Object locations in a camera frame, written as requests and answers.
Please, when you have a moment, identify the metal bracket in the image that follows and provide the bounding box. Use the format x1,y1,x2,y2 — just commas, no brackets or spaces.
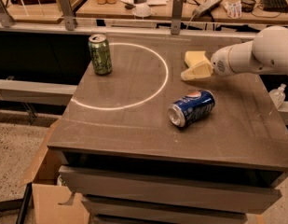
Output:
59,0,77,31
0,0,15,28
171,0,184,35

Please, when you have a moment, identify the blue pepsi can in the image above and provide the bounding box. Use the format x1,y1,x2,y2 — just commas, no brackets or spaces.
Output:
168,90,215,128

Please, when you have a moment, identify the black mesh cup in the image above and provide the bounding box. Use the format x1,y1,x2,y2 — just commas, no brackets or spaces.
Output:
240,0,256,13

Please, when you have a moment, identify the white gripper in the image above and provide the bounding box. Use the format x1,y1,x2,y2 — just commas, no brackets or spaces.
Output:
181,46,239,81

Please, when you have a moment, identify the small printed box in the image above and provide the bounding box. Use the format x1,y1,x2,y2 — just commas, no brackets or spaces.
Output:
224,2,241,19

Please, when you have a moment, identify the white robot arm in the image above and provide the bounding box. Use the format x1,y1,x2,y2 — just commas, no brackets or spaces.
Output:
181,26,288,81

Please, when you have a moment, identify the white face mask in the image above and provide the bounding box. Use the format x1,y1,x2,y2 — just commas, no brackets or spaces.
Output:
132,4,153,19

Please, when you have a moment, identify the yellow sponge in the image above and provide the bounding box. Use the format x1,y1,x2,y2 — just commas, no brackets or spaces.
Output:
185,51,208,67

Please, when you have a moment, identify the metal bracket middle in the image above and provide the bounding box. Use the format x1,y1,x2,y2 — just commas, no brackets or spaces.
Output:
59,0,77,31

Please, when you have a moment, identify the metal bracket left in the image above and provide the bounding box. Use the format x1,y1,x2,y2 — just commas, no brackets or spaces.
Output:
0,0,15,28

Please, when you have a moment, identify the black keyboard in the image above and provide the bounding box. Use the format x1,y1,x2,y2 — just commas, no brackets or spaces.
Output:
261,0,288,13

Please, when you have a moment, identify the clear sanitizer bottle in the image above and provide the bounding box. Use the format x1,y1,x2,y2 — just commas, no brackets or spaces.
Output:
269,84,286,108

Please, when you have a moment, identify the grey power strip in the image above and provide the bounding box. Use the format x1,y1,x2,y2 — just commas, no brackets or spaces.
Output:
192,0,223,19

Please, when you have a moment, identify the metal bracket right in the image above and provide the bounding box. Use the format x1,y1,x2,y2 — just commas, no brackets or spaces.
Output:
171,0,184,35

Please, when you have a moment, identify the grey drawer cabinet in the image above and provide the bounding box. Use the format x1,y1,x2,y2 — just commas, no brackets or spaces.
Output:
48,34,288,224

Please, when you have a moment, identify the green soda can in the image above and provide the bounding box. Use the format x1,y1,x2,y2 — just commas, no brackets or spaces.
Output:
89,34,112,76

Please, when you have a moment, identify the cardboard box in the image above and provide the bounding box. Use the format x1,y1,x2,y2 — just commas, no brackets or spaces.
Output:
21,121,89,224

